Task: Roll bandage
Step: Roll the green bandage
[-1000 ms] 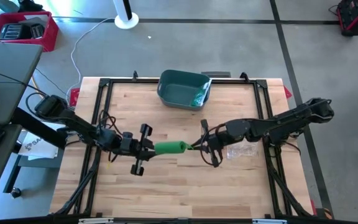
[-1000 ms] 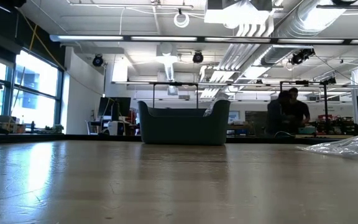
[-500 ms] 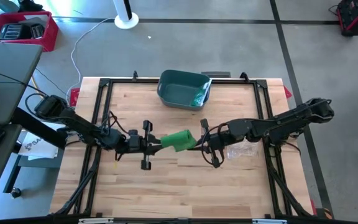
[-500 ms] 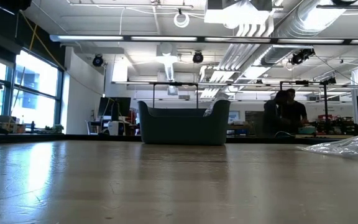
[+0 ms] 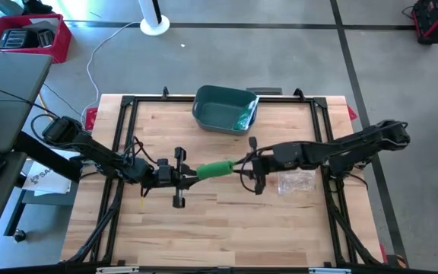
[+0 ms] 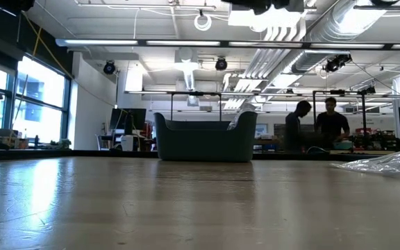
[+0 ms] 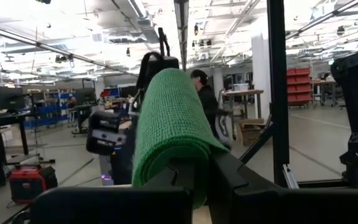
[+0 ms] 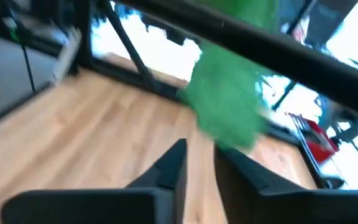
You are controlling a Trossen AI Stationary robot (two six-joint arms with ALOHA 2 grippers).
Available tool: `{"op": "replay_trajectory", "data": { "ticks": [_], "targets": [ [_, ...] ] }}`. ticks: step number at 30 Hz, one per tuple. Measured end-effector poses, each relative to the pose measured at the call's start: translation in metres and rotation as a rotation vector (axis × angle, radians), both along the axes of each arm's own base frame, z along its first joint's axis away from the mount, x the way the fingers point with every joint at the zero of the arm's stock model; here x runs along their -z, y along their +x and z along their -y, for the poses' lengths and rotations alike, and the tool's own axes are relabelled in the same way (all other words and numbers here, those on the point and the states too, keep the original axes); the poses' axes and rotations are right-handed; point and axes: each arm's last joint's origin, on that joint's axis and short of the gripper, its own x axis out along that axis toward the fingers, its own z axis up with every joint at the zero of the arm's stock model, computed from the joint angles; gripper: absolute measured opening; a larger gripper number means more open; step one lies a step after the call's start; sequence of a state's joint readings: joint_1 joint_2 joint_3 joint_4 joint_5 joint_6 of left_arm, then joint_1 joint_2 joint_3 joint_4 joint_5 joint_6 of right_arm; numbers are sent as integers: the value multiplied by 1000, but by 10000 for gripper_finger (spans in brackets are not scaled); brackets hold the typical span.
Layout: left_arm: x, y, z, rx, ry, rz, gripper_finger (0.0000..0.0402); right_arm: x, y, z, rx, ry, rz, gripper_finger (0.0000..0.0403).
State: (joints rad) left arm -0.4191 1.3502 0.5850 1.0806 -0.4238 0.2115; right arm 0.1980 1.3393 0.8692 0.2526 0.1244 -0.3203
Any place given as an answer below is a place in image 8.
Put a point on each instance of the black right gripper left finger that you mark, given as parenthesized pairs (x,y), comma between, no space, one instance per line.
(104,207)

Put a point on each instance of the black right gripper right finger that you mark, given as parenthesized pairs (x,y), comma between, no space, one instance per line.
(291,207)

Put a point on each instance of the green bandage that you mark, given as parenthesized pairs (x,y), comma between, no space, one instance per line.
(225,102)

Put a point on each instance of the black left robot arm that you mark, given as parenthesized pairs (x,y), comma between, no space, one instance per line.
(275,51)

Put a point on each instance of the red plastic crate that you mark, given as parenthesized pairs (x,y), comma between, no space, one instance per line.
(317,141)

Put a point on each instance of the black metal table frame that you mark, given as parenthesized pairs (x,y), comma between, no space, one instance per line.
(132,56)

